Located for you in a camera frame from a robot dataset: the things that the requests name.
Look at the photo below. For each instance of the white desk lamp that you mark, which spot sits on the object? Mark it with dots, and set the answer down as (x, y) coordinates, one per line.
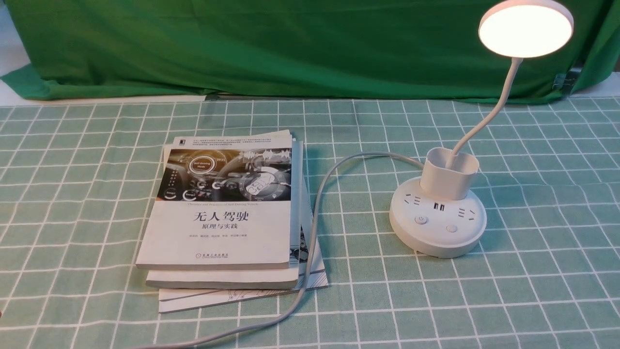
(437, 213)

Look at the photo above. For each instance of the white self-driving textbook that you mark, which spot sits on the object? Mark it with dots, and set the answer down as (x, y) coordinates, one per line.
(223, 223)

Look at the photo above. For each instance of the white book under textbook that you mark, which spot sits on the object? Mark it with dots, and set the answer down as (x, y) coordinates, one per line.
(296, 232)

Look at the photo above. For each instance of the green backdrop cloth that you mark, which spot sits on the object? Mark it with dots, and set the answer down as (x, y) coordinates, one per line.
(388, 49)

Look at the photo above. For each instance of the green checkered tablecloth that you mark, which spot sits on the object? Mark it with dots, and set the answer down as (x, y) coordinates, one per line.
(78, 181)

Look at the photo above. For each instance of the metal binder clip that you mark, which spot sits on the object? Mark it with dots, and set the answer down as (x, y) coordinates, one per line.
(565, 82)

